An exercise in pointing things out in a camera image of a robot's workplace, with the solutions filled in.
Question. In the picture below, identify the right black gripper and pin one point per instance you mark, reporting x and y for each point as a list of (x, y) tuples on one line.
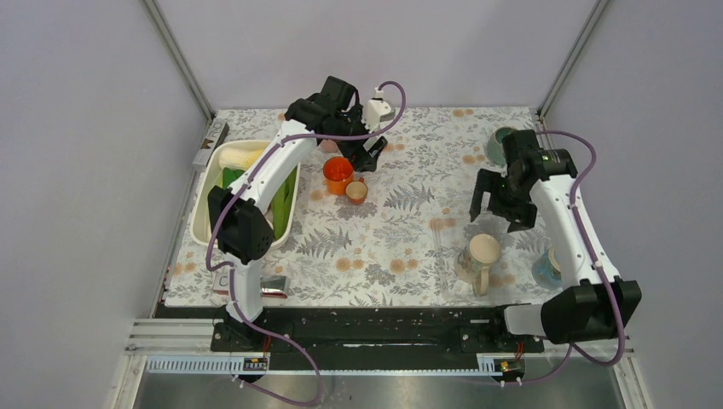
[(521, 216)]

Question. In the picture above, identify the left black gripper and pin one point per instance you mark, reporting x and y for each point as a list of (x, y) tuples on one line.
[(358, 155)]

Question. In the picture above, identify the toy yellow cabbage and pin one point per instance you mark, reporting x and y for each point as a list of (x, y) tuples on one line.
[(235, 158)]

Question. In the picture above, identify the silver snack packet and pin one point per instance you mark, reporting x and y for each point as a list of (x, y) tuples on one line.
[(272, 286)]

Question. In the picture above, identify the floral table mat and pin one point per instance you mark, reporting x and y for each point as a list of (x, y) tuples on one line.
[(398, 247)]

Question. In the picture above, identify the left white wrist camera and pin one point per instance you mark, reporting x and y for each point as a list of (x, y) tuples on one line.
[(375, 113)]

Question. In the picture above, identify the light pink mug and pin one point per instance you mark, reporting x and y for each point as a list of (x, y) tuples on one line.
[(328, 146)]

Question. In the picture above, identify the white plastic tray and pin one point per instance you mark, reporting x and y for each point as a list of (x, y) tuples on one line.
[(199, 223)]

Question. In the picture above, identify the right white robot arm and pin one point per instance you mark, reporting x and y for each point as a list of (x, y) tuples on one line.
[(595, 303)]

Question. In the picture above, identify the blue glazed mug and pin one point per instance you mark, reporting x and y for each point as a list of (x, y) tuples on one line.
[(546, 271)]

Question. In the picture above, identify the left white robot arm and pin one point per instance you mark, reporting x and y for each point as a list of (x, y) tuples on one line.
[(238, 226)]

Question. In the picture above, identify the green glazed mug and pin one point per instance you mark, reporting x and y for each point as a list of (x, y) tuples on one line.
[(495, 149)]

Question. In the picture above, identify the grey box at wall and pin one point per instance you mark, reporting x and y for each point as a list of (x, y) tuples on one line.
[(214, 136)]

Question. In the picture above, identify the cream floral mug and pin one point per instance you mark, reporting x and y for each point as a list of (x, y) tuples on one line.
[(475, 261)]

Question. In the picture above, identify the orange mug black rim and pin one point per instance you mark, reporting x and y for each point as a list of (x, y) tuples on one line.
[(338, 173)]

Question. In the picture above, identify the small red-orange mug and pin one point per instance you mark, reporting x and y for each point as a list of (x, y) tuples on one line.
[(356, 191)]

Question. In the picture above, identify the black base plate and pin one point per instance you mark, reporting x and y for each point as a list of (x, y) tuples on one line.
[(374, 339)]

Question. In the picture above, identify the toy green bok choy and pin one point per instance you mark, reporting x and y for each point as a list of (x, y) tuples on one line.
[(279, 210)]

